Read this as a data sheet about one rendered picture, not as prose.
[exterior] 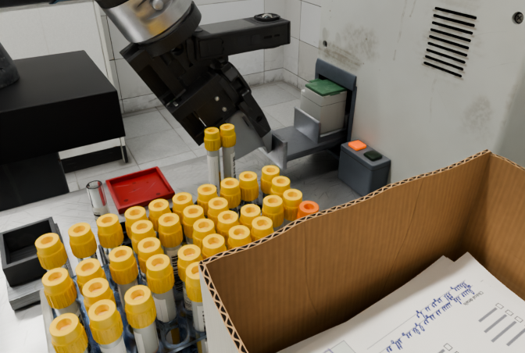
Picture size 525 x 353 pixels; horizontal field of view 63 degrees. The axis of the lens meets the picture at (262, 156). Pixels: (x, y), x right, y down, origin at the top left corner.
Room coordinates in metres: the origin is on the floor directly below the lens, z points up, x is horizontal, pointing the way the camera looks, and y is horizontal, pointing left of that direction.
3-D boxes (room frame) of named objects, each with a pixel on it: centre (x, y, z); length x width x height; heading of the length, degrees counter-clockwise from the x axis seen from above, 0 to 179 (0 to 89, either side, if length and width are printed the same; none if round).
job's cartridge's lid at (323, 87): (0.51, -0.08, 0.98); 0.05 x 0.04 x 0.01; 29
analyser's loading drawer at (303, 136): (0.53, -0.10, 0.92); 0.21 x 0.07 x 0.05; 119
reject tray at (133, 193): (0.43, 0.15, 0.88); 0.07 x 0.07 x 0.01; 29
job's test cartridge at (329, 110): (0.51, -0.08, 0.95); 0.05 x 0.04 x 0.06; 29
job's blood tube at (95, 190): (0.30, 0.14, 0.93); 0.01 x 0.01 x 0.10
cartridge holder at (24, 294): (0.30, 0.22, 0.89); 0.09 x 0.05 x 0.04; 32
